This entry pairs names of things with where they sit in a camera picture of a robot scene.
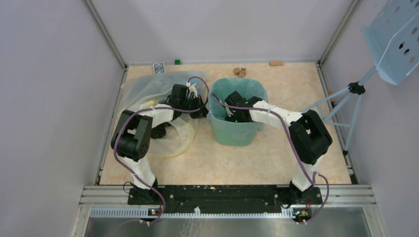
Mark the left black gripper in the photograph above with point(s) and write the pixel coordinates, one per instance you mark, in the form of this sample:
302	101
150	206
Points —
202	113

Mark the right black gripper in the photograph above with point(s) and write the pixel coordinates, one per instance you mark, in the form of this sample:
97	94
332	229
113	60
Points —
230	118

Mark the green plastic trash bin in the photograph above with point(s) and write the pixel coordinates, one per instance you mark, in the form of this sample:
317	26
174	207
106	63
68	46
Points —
231	139

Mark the light blue plastic bag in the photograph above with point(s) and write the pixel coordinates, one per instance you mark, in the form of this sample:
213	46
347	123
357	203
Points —
219	116

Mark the clear yellowish plastic bag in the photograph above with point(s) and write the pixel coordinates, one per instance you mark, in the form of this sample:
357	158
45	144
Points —
173	138

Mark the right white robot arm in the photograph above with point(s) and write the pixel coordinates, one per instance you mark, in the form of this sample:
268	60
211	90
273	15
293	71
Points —
306	132

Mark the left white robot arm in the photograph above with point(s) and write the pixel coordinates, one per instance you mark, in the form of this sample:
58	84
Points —
131	139

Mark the blue playing card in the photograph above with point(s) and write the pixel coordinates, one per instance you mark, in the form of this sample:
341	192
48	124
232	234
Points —
158	67

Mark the small wooden block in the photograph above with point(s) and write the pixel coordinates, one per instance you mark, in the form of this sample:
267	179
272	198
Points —
276	63

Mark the light blue tripod stand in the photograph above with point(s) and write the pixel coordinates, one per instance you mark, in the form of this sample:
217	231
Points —
353	89

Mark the perforated light blue panel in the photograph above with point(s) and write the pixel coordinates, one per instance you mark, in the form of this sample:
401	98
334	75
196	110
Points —
393	40

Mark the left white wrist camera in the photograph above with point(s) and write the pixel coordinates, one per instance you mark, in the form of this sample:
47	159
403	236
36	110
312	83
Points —
192	90

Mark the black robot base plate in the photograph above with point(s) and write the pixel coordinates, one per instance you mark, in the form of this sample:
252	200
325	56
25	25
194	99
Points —
225	199

